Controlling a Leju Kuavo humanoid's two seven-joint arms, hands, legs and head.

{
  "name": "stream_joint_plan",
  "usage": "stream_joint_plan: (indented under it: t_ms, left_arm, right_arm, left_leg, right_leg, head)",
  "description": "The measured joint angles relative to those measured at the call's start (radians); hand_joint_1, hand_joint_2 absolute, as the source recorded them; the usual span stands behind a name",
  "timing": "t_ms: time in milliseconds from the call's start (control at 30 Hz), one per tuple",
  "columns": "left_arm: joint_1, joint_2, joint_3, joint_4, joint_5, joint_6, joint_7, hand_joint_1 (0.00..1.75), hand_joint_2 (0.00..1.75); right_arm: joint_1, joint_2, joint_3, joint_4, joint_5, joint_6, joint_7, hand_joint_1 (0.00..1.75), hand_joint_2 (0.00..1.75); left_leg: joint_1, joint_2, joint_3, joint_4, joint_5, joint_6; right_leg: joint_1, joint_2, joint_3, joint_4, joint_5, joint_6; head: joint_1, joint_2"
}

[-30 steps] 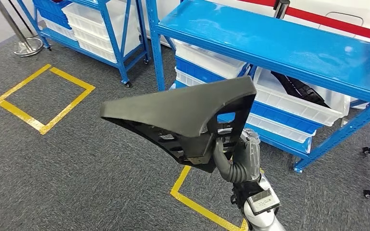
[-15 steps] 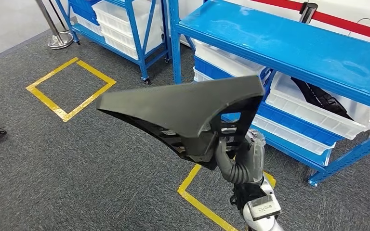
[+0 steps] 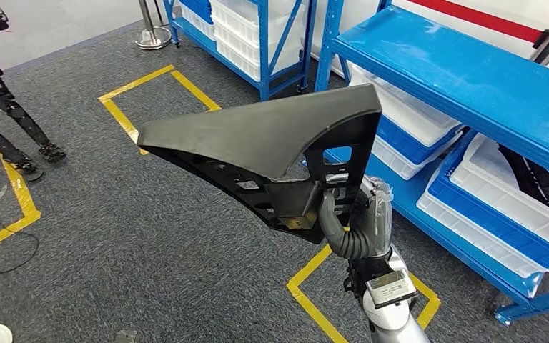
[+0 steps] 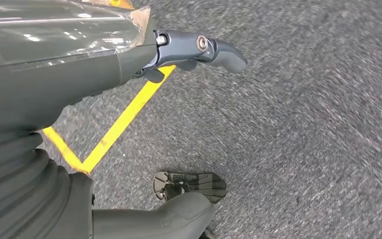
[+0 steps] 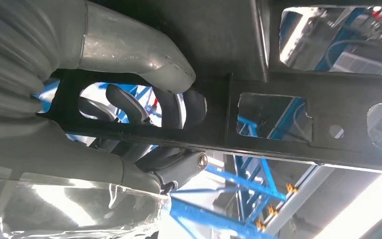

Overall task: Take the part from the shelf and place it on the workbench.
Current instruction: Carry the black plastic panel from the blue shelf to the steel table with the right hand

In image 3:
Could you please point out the blue metal shelf rack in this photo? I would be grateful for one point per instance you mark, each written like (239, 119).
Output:
(263, 47)
(468, 80)

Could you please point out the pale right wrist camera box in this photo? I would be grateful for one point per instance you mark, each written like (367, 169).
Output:
(390, 289)

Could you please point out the chrome stanchion with round base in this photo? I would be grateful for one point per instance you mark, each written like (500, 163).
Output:
(153, 40)

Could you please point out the black plastic panel part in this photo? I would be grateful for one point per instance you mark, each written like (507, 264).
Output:
(255, 137)

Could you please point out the black parts in crate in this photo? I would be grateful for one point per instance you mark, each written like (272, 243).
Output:
(539, 184)

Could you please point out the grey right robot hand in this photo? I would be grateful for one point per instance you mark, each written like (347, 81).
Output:
(381, 213)

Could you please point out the white plastic crate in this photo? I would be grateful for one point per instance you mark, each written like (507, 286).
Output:
(397, 163)
(236, 28)
(196, 26)
(407, 113)
(468, 236)
(506, 208)

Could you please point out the yellow floor tape square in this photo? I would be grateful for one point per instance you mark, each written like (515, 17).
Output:
(303, 298)
(118, 118)
(23, 199)

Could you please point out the white vehicle with red stripe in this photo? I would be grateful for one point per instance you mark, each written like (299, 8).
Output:
(539, 14)

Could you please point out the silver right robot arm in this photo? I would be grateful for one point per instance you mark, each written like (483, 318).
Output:
(397, 326)

